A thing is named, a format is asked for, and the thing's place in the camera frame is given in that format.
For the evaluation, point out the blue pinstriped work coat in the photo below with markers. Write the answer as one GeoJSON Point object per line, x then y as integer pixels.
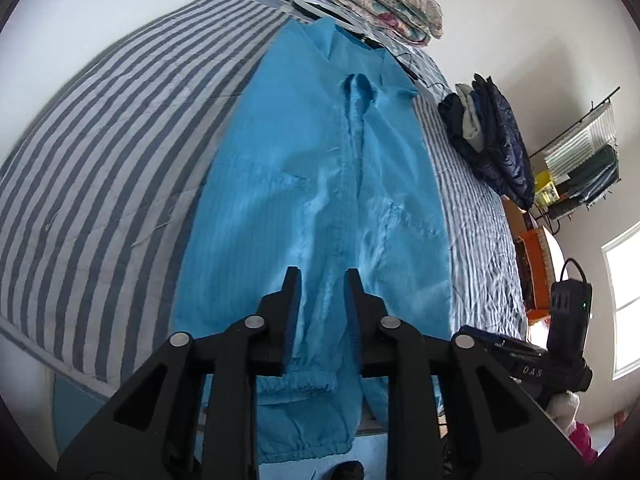
{"type": "Point", "coordinates": [300, 160]}

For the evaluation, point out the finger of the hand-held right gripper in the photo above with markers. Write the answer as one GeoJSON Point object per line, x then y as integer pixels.
{"type": "Point", "coordinates": [492, 342]}

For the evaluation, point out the yellow box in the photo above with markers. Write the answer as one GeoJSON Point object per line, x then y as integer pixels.
{"type": "Point", "coordinates": [545, 187]}

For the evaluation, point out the blue white striped blanket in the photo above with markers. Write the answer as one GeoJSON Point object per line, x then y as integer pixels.
{"type": "Point", "coordinates": [125, 160]}

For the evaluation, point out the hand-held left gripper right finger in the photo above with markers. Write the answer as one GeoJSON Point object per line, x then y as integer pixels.
{"type": "Point", "coordinates": [355, 320]}

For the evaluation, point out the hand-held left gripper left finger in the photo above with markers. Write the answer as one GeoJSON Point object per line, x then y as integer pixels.
{"type": "Point", "coordinates": [289, 320]}

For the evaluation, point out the hanging white striped cloth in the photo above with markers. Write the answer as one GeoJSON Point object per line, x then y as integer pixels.
{"type": "Point", "coordinates": [575, 145]}

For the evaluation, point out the person's right forearm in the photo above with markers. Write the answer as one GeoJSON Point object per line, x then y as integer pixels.
{"type": "Point", "coordinates": [582, 442]}

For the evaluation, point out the black clothes rack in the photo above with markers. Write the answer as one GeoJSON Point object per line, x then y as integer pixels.
{"type": "Point", "coordinates": [575, 122]}

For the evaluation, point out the window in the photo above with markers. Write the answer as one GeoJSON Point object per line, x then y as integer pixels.
{"type": "Point", "coordinates": [625, 280]}

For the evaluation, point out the pile of dark clothes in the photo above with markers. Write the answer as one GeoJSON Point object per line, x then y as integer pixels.
{"type": "Point", "coordinates": [505, 150]}

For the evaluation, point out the wooden bedside table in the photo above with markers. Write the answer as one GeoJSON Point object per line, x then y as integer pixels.
{"type": "Point", "coordinates": [515, 215]}

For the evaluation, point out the folded beige garment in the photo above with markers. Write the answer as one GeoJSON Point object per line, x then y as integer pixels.
{"type": "Point", "coordinates": [472, 125]}

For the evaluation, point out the person's right hand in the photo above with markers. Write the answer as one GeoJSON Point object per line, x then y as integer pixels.
{"type": "Point", "coordinates": [564, 407]}

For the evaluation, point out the folded dark garment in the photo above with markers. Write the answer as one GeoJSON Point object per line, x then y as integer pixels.
{"type": "Point", "coordinates": [452, 115]}

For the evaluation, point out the hanging dark clothes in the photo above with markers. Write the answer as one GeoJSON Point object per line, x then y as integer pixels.
{"type": "Point", "coordinates": [595, 170]}

